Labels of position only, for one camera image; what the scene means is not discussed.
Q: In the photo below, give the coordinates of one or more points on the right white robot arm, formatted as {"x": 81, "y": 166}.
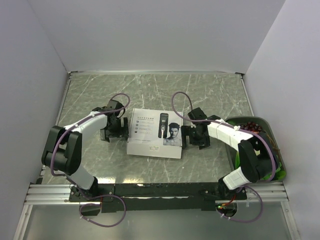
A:
{"x": 257, "y": 158}

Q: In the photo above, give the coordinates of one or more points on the white hair clipper kit box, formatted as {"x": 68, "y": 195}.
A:
{"x": 155, "y": 133}

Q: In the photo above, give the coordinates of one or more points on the fake dark grapes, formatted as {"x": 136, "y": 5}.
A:
{"x": 251, "y": 126}

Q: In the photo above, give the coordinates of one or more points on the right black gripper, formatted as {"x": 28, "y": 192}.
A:
{"x": 186, "y": 130}

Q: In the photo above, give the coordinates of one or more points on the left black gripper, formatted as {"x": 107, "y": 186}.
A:
{"x": 123, "y": 131}

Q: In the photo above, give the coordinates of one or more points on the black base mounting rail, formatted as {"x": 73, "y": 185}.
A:
{"x": 157, "y": 196}

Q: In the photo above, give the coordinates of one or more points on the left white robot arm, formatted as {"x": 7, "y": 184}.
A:
{"x": 63, "y": 148}

